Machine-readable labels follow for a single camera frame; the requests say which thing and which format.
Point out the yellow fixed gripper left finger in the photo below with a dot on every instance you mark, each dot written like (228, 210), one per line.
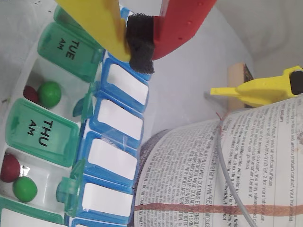
(94, 16)

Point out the gripper red moving right finger foam pad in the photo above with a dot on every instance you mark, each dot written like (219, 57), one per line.
(180, 23)

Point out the green ball pill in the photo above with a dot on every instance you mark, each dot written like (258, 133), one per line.
(50, 94)
(24, 189)

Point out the red ball pill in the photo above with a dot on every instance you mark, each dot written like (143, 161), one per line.
(9, 168)
(29, 94)

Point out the weekly pill organizer box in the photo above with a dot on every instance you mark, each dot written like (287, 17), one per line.
(113, 118)

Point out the white tablecloth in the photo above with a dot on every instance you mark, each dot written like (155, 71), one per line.
(184, 82)

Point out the yellow plastic spring clamp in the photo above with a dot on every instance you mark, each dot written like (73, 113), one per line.
(260, 91)

